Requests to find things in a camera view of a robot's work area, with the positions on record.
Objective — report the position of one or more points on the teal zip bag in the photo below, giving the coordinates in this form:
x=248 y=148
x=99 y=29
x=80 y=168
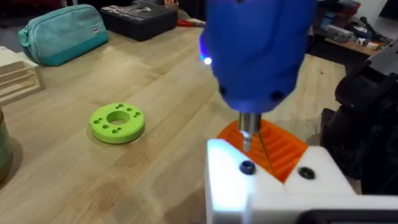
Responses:
x=62 y=37

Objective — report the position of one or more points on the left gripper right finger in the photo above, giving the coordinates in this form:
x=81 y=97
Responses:
x=323 y=183

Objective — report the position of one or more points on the green disc with holes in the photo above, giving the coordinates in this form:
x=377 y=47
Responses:
x=102 y=133

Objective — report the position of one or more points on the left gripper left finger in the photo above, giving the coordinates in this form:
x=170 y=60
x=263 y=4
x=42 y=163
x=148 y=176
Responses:
x=227 y=186

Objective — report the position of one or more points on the black tool case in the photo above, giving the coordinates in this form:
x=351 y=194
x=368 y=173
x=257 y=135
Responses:
x=140 y=25

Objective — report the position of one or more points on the heap of tools and boxes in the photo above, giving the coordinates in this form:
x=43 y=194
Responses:
x=339 y=31

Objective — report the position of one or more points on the blue electric screwdriver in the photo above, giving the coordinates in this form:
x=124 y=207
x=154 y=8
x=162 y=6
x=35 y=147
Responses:
x=258 y=56

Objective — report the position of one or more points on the round toy tub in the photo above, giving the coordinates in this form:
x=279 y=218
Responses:
x=3 y=146

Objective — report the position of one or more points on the small wooden rack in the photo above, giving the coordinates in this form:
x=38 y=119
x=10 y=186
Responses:
x=12 y=59

